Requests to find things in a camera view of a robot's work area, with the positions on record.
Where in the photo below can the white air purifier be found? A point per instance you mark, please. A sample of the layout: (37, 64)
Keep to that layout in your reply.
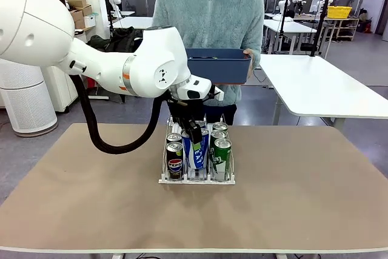
(27, 98)

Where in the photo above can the black Pepsi can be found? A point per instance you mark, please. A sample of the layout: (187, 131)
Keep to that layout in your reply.
(173, 137)
(175, 163)

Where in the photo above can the person's left hand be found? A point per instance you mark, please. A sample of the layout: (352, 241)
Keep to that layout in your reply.
(255, 60)

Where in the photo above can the small white box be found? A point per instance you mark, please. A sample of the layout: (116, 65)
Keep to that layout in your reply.
(90, 21)

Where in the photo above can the blue plastic bin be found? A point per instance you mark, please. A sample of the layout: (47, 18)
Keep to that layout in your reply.
(218, 68)

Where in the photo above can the green beverage can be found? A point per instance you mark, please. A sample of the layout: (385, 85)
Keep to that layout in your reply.
(219, 134)
(222, 159)
(220, 126)

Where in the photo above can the wooden shelf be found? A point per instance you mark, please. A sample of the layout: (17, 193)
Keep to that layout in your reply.
(345, 28)

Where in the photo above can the person in teal fleece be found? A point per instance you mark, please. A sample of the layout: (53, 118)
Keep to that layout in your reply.
(209, 13)

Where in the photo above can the red jacket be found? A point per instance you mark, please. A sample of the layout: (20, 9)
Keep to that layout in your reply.
(91, 82)

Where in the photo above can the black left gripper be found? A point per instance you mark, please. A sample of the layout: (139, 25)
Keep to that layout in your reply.
(185, 110)

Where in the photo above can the yellow plastic bin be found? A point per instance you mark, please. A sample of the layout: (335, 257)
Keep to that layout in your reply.
(339, 12)

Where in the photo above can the white background table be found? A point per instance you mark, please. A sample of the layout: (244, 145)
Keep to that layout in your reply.
(291, 27)
(133, 22)

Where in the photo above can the black jacket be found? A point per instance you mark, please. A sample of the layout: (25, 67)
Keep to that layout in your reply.
(121, 40)

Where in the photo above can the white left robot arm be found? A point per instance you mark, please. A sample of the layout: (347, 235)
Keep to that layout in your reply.
(91, 43)

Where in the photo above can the red fire extinguisher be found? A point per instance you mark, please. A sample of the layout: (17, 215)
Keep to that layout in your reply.
(367, 27)

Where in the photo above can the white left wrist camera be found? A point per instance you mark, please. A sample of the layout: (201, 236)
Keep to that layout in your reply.
(217, 95)

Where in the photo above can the brown cardboard box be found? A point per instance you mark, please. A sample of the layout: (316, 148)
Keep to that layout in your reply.
(79, 24)
(75, 0)
(82, 13)

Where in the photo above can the dark olive jacket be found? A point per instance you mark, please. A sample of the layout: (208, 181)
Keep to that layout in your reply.
(97, 43)

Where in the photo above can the black tripod pole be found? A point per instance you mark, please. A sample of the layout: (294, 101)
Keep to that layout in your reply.
(321, 22)
(285, 13)

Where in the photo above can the clear plastic can dispenser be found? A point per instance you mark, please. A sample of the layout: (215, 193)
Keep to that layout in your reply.
(197, 182)

